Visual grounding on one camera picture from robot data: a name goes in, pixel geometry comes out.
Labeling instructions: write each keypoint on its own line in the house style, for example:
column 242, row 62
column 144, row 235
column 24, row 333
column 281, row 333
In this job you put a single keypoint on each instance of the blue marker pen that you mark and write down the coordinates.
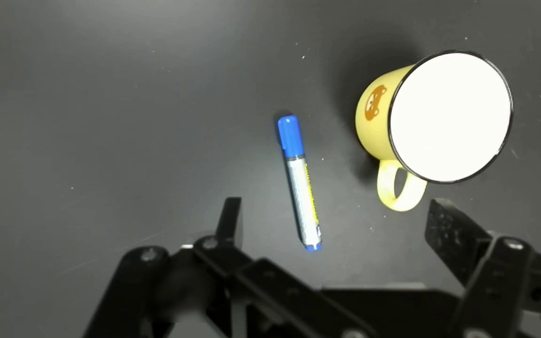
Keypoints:
column 298, row 175

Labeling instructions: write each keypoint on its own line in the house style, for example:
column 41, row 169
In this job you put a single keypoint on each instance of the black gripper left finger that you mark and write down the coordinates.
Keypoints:
column 140, row 288

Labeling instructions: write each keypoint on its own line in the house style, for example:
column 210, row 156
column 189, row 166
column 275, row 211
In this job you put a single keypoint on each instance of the yellow enamel mug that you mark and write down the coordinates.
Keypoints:
column 450, row 119

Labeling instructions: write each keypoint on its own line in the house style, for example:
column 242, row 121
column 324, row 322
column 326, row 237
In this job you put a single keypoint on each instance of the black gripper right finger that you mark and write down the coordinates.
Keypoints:
column 497, row 282

